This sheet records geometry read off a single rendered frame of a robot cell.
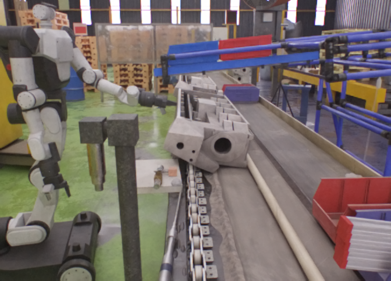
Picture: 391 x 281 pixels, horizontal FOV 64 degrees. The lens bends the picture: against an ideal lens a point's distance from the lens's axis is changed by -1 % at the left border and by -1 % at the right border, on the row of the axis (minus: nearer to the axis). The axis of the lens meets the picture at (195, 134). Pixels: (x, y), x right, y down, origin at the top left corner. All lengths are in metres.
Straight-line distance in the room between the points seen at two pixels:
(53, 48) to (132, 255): 1.34
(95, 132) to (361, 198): 0.96
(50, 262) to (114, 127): 1.65
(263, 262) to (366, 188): 0.45
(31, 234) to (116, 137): 1.68
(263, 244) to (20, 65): 1.25
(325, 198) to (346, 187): 0.08
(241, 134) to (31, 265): 1.34
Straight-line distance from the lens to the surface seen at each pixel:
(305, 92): 5.35
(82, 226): 2.24
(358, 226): 0.78
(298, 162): 1.67
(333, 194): 1.15
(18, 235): 2.09
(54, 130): 1.82
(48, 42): 1.71
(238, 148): 1.48
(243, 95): 3.21
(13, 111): 1.88
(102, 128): 0.43
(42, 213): 2.05
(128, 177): 0.45
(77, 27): 10.82
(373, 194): 1.22
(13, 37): 1.62
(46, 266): 2.02
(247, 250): 0.98
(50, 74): 1.74
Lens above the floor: 1.32
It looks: 16 degrees down
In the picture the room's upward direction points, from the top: straight up
